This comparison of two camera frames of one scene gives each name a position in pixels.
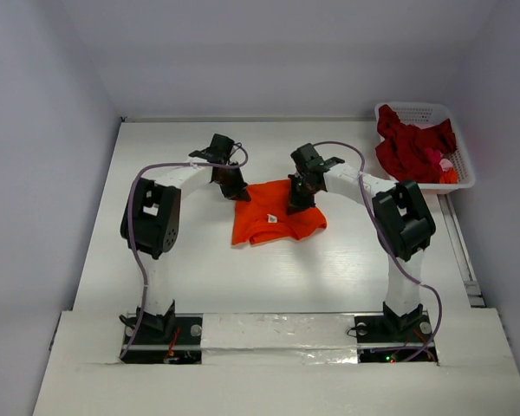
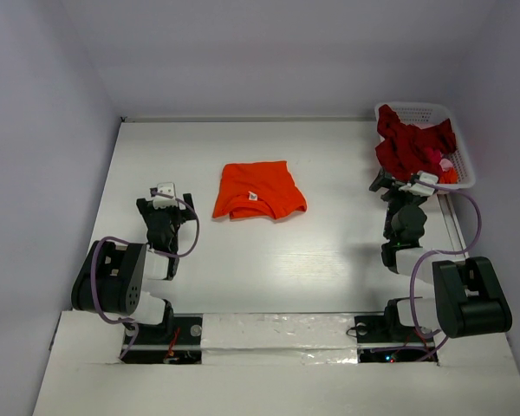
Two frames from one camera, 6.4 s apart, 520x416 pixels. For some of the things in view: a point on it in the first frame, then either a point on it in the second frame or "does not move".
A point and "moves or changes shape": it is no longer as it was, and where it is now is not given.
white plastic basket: (434, 114) does not move
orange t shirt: (265, 217) moves or changes shape
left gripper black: (237, 191) → (146, 208)
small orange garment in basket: (450, 176) does not move
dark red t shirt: (411, 152) does not move
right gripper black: (304, 191) → (395, 186)
